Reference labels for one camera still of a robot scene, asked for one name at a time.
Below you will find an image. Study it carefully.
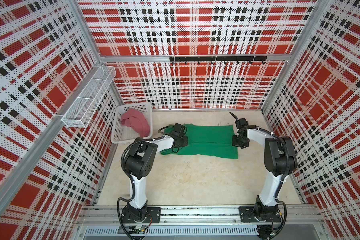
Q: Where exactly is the green tank top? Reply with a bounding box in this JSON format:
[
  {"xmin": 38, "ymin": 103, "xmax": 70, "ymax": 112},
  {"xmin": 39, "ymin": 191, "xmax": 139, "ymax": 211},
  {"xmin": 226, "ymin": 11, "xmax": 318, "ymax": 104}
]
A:
[{"xmin": 161, "ymin": 124, "xmax": 239, "ymax": 160}]

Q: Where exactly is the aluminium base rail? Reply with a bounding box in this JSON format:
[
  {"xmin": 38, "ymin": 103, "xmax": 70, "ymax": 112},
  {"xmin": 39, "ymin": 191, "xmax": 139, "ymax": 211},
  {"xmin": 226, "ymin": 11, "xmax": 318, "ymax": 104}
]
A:
[{"xmin": 77, "ymin": 205, "xmax": 324, "ymax": 226}]

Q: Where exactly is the black wall hook rail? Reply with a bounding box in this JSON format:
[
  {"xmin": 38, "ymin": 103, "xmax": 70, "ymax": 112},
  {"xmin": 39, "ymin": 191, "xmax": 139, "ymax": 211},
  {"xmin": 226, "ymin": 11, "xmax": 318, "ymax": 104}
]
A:
[{"xmin": 169, "ymin": 56, "xmax": 268, "ymax": 63}]

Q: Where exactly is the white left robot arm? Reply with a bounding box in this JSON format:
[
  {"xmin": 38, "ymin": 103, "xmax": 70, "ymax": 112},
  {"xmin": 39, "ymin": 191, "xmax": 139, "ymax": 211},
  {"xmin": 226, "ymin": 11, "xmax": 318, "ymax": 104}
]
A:
[{"xmin": 120, "ymin": 134, "xmax": 189, "ymax": 223}]

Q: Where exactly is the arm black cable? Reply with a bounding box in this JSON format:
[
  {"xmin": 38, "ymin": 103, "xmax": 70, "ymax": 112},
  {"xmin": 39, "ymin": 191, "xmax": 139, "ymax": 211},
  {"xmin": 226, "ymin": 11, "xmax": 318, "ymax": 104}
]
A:
[
  {"xmin": 229, "ymin": 111, "xmax": 290, "ymax": 240},
  {"xmin": 116, "ymin": 125, "xmax": 181, "ymax": 240}
]

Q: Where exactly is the white wire wall shelf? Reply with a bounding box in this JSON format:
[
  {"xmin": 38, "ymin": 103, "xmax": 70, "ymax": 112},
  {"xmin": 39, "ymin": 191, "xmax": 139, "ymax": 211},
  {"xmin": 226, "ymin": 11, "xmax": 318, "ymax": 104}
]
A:
[{"xmin": 62, "ymin": 66, "xmax": 116, "ymax": 128}]

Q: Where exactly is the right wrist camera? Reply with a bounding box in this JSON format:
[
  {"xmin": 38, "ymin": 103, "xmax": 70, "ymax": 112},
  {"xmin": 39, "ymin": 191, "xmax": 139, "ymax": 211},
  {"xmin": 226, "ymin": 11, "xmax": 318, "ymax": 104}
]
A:
[{"xmin": 235, "ymin": 118, "xmax": 249, "ymax": 130}]

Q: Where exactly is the pink tank top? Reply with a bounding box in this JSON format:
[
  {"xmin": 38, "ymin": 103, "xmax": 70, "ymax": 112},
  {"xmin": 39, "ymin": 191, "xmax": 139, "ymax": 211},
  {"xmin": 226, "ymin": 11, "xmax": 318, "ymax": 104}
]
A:
[{"xmin": 121, "ymin": 109, "xmax": 150, "ymax": 138}]

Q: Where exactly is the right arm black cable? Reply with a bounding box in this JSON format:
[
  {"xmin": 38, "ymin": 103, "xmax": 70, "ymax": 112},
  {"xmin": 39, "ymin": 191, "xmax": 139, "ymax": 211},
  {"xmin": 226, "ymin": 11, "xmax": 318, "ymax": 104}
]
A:
[{"xmin": 229, "ymin": 111, "xmax": 290, "ymax": 240}]

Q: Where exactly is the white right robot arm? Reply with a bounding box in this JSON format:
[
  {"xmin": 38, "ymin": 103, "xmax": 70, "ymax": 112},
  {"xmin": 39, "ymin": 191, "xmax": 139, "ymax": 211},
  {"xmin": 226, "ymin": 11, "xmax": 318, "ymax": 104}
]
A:
[{"xmin": 232, "ymin": 126, "xmax": 298, "ymax": 223}]

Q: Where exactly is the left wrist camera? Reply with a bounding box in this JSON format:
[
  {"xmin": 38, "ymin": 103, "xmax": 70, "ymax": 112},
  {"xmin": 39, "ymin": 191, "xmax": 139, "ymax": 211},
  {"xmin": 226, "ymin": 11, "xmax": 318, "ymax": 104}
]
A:
[{"xmin": 171, "ymin": 123, "xmax": 187, "ymax": 136}]

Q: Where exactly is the white plastic laundry basket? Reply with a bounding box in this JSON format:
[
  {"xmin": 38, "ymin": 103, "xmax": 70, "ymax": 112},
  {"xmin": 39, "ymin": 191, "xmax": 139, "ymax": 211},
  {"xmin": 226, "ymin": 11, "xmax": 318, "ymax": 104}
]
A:
[{"xmin": 111, "ymin": 103, "xmax": 153, "ymax": 144}]

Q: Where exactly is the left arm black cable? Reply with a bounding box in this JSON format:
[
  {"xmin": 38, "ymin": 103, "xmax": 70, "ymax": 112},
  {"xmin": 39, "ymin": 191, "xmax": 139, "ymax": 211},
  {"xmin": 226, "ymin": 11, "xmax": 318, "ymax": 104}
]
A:
[{"xmin": 116, "ymin": 125, "xmax": 181, "ymax": 240}]

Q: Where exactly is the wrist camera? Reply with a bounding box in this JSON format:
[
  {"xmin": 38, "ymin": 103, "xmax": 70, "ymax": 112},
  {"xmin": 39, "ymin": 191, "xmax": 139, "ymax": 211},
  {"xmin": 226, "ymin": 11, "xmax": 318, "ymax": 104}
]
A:
[
  {"xmin": 235, "ymin": 118, "xmax": 249, "ymax": 130},
  {"xmin": 171, "ymin": 123, "xmax": 187, "ymax": 136}
]

